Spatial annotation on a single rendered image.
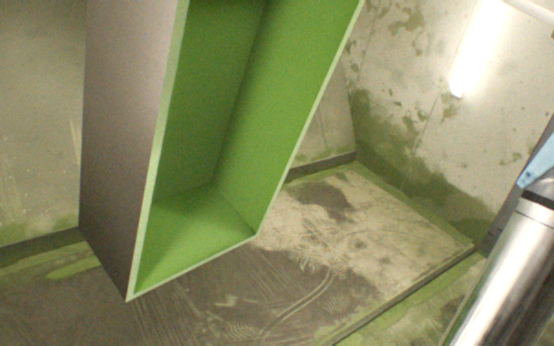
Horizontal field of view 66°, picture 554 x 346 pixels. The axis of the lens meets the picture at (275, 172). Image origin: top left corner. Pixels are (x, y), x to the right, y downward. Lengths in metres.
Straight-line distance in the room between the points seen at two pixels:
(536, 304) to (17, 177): 2.04
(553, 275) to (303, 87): 0.96
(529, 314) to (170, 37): 0.75
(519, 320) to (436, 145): 2.36
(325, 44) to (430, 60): 1.69
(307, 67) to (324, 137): 1.79
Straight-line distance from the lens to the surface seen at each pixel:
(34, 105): 2.30
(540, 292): 0.72
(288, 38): 1.46
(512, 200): 2.88
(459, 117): 2.91
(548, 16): 1.11
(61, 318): 2.07
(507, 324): 0.72
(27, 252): 2.30
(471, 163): 2.93
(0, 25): 2.37
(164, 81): 0.92
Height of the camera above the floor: 1.61
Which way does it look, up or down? 31 degrees down
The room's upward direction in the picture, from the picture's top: 12 degrees clockwise
